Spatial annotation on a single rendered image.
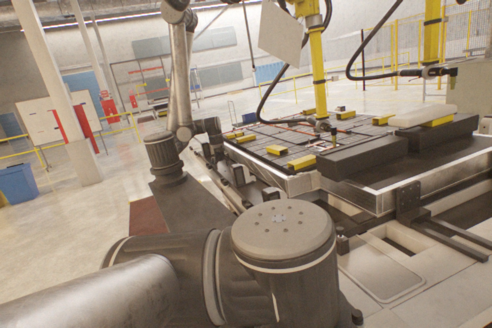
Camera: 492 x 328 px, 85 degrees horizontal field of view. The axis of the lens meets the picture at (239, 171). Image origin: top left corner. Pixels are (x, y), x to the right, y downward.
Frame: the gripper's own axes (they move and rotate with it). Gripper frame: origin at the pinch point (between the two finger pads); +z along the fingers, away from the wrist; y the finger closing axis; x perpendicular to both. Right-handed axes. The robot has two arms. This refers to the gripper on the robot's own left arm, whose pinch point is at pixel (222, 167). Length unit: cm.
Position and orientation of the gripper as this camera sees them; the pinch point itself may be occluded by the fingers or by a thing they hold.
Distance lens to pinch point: 209.9
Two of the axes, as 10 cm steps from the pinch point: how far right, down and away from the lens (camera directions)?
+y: -8.9, 3.0, -3.5
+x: 4.2, 2.3, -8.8
